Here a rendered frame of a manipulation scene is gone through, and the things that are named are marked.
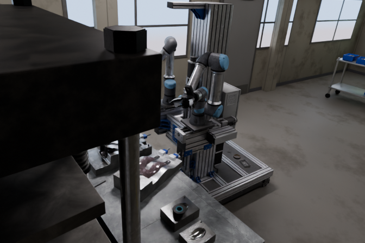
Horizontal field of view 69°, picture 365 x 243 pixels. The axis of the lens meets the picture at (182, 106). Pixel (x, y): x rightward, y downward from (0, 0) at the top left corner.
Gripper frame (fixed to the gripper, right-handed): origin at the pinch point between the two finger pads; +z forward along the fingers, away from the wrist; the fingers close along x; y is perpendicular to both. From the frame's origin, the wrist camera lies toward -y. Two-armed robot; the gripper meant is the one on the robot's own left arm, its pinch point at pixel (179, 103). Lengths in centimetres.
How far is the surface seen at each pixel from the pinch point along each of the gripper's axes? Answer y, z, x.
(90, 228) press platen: 19, 89, -14
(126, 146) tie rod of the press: -24, 91, -41
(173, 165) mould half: 58, -11, 17
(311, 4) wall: -46, -585, -1
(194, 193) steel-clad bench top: 67, 1, -8
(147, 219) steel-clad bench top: 66, 39, 5
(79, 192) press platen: -5, 96, -23
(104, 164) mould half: 52, 19, 61
